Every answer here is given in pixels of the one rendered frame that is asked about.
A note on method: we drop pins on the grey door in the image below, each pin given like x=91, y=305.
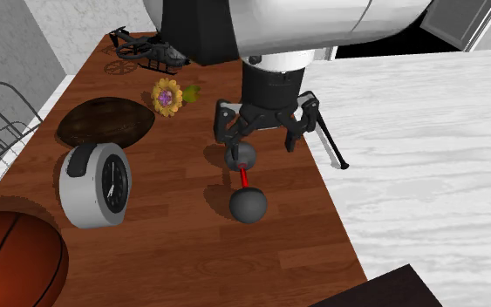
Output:
x=462, y=19

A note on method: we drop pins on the dark brown furniture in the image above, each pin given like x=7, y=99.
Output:
x=385, y=291

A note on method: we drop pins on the dark toy helicopter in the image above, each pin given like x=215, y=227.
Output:
x=160, y=53

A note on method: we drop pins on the orange basketball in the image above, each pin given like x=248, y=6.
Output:
x=11, y=263

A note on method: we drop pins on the brown wooden table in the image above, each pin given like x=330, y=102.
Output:
x=177, y=255

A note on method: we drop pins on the yellow sunflower with green leaf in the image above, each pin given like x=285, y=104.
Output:
x=166, y=98

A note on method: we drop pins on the white alarm clock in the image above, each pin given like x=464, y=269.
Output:
x=87, y=191

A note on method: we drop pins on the dark brown football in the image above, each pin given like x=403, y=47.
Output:
x=105, y=122

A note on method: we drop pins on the black robot stand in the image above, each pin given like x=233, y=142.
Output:
x=200, y=34

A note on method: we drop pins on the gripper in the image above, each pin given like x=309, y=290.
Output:
x=272, y=91

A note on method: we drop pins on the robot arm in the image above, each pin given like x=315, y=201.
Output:
x=296, y=25

